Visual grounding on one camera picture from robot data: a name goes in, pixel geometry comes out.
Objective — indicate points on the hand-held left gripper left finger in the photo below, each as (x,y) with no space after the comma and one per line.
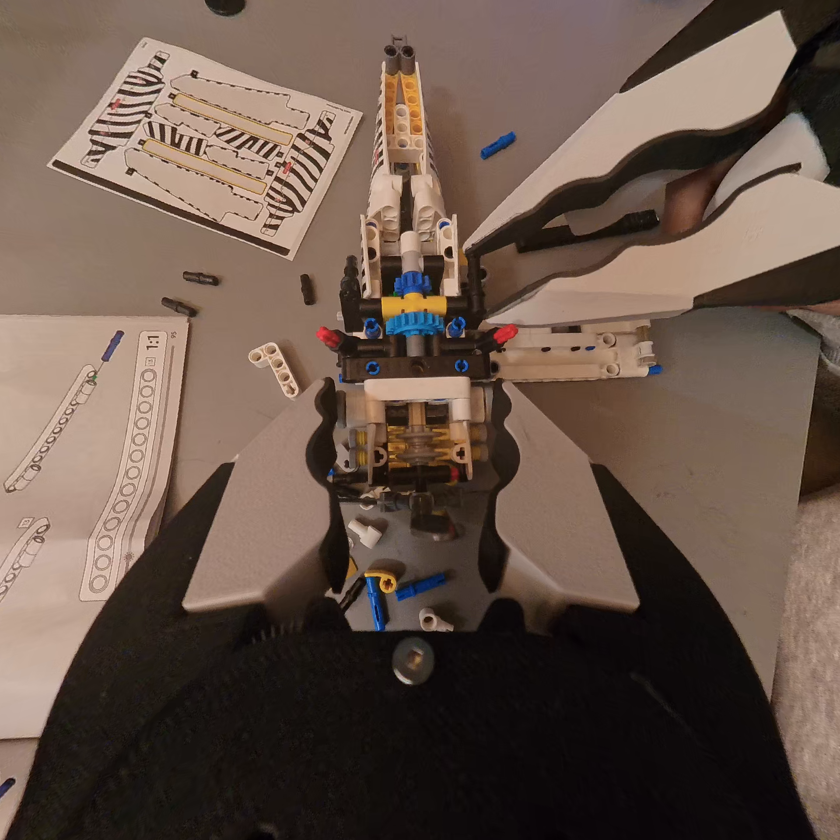
(262,538)

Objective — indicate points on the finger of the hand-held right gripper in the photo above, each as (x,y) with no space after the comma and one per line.
(656,111)
(656,282)

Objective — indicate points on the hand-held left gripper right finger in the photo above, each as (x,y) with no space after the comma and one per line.
(564,538)

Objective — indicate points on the long black lego beam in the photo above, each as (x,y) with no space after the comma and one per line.
(590,233)

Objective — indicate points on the white lego skid assembly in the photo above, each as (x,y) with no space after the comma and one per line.
(558,358)

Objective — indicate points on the lego instruction booklet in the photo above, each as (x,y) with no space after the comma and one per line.
(65,459)

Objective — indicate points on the zebra striped lego helicopter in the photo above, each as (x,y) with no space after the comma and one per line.
(413,367)

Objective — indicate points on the pile of loose lego pieces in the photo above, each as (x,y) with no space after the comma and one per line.
(377,587)

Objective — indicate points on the blue lego pin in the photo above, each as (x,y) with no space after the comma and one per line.
(497,145)

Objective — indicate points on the white angled lego beam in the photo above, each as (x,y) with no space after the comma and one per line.
(279,367)

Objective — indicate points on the black lego pin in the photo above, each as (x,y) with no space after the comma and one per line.
(307,289)
(179,306)
(200,278)

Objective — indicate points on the person's right hand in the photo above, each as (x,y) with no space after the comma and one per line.
(695,197)

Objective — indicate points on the zebra sticker sheet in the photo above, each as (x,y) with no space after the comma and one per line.
(197,144)

